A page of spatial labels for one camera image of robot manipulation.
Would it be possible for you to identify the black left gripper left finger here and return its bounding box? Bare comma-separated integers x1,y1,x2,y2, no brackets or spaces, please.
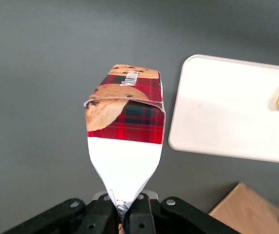
74,194,121,234

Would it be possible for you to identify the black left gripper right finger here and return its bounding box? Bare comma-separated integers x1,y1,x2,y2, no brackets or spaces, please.
124,192,157,234

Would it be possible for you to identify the red plaid cookie box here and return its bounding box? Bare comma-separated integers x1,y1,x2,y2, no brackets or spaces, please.
84,64,167,231

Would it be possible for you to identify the cream rectangular tray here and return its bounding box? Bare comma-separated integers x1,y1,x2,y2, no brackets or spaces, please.
167,54,279,163

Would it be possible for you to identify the wooden drawer cabinet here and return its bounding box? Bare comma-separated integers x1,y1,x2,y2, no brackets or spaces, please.
208,182,279,234

